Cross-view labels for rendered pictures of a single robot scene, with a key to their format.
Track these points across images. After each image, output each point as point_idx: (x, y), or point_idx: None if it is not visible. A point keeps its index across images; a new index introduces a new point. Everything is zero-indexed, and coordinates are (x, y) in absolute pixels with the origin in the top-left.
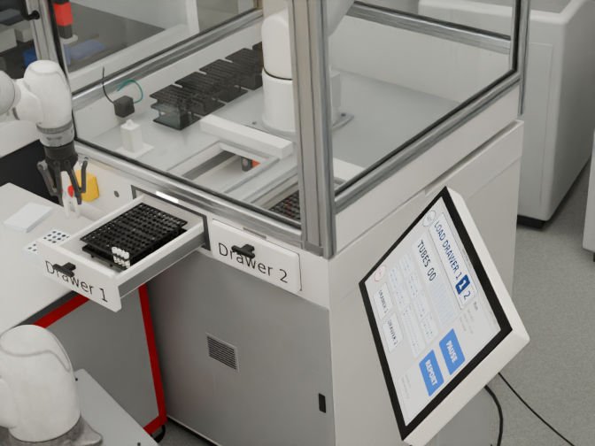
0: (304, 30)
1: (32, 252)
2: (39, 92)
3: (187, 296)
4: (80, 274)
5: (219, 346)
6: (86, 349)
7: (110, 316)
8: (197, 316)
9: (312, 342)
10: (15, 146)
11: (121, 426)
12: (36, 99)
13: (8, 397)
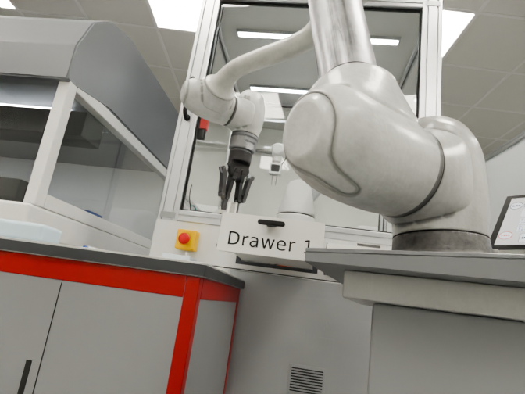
0: (431, 100)
1: (175, 254)
2: (257, 102)
3: (276, 327)
4: (279, 233)
5: (305, 374)
6: (216, 356)
7: (226, 333)
8: (283, 347)
9: None
10: (79, 244)
11: None
12: (254, 105)
13: (468, 157)
